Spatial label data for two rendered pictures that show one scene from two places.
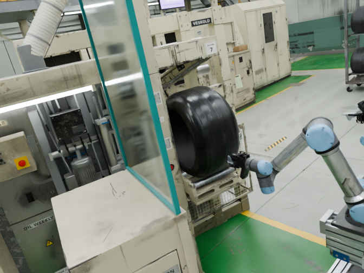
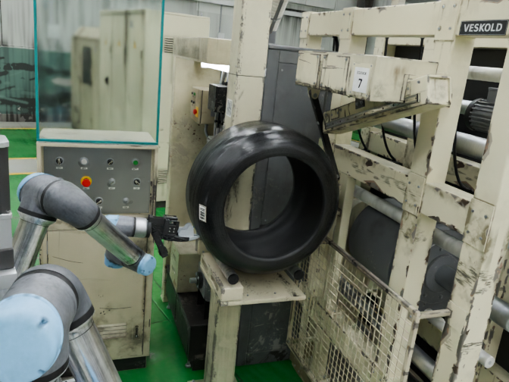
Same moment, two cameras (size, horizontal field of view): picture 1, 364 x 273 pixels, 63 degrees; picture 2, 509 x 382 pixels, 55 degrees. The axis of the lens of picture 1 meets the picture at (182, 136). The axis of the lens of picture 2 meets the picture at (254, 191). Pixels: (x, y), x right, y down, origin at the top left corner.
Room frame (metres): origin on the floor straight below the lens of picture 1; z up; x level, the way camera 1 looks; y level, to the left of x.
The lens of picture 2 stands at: (2.03, -2.03, 1.75)
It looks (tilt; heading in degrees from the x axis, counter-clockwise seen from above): 16 degrees down; 94
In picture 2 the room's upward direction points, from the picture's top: 6 degrees clockwise
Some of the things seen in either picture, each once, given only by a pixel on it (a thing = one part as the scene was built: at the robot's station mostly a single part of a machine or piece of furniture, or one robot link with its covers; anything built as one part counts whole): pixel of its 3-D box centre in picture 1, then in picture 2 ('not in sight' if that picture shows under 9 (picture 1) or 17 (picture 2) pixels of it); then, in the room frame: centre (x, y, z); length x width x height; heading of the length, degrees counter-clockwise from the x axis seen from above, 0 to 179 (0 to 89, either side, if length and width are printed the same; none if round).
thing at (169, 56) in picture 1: (175, 54); (356, 74); (2.23, -0.08, 1.71); 0.61 x 0.25 x 0.15; 115
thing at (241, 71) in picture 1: (232, 81); not in sight; (6.74, -1.40, 0.62); 0.91 x 0.58 x 1.25; 128
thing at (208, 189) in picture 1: (214, 186); (220, 274); (1.78, -0.15, 0.84); 0.36 x 0.09 x 0.06; 115
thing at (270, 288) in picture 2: (204, 183); (250, 280); (1.91, -0.09, 0.80); 0.37 x 0.36 x 0.02; 25
